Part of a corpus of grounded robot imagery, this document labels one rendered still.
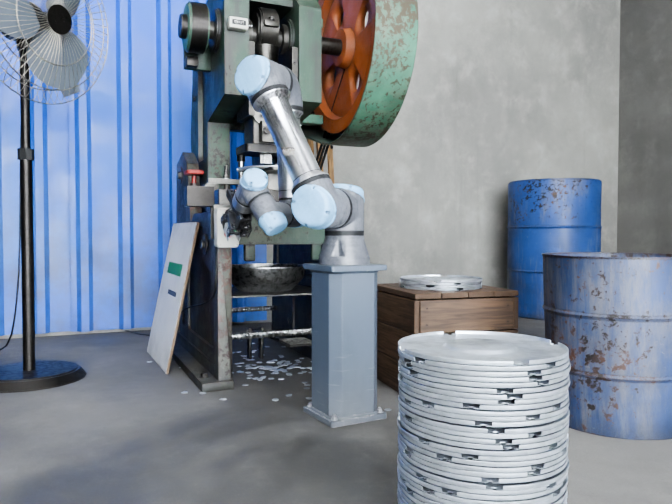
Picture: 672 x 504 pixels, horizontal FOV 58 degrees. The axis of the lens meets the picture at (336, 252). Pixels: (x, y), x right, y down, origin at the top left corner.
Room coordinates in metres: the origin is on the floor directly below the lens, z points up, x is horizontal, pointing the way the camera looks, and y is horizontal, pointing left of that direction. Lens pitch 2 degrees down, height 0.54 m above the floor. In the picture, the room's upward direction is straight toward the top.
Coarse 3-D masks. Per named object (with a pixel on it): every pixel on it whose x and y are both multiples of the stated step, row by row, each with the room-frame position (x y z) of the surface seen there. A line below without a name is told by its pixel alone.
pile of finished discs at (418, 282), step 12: (408, 276) 2.26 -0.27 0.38; (420, 276) 2.29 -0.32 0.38; (432, 276) 2.20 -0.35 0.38; (444, 276) 2.20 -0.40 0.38; (456, 276) 2.28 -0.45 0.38; (468, 276) 2.24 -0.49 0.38; (408, 288) 2.08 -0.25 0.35; (420, 288) 2.04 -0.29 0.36; (432, 288) 2.02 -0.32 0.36; (444, 288) 2.01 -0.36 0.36; (456, 288) 2.02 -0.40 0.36; (468, 288) 2.03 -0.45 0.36
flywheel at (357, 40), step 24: (336, 0) 2.71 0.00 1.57; (360, 0) 2.49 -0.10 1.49; (336, 24) 2.73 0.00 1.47; (360, 24) 2.52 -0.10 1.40; (360, 48) 2.49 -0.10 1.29; (336, 72) 2.71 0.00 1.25; (360, 72) 2.49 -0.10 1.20; (336, 96) 2.71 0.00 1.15; (360, 96) 2.41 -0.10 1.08; (336, 120) 2.63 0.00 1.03
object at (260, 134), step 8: (256, 112) 2.35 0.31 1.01; (248, 120) 2.41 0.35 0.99; (256, 120) 2.35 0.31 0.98; (264, 120) 2.37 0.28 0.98; (248, 128) 2.41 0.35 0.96; (256, 128) 2.37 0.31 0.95; (264, 128) 2.35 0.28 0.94; (248, 136) 2.41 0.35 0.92; (256, 136) 2.37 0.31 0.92; (264, 136) 2.35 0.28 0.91; (272, 144) 2.39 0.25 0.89
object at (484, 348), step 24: (408, 336) 1.14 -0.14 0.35; (432, 336) 1.17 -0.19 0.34; (456, 336) 1.17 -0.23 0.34; (480, 336) 1.17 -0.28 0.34; (504, 336) 1.17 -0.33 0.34; (528, 336) 1.15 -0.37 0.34; (456, 360) 0.93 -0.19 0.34; (480, 360) 0.95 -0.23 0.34; (504, 360) 0.95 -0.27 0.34; (528, 360) 0.95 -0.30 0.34; (552, 360) 0.95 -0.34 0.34
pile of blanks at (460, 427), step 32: (416, 384) 0.99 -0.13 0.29; (448, 384) 0.97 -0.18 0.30; (480, 384) 0.92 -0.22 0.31; (512, 384) 0.92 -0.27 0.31; (544, 384) 0.94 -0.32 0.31; (416, 416) 0.98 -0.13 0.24; (448, 416) 0.94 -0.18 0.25; (480, 416) 0.92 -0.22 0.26; (512, 416) 0.94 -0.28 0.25; (544, 416) 0.93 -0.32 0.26; (416, 448) 0.99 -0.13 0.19; (448, 448) 0.94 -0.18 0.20; (480, 448) 0.92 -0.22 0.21; (512, 448) 0.92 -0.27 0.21; (544, 448) 0.93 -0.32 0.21; (416, 480) 0.98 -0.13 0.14; (448, 480) 0.94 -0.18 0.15; (480, 480) 0.92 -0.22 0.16; (512, 480) 0.92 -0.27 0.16; (544, 480) 0.95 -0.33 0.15
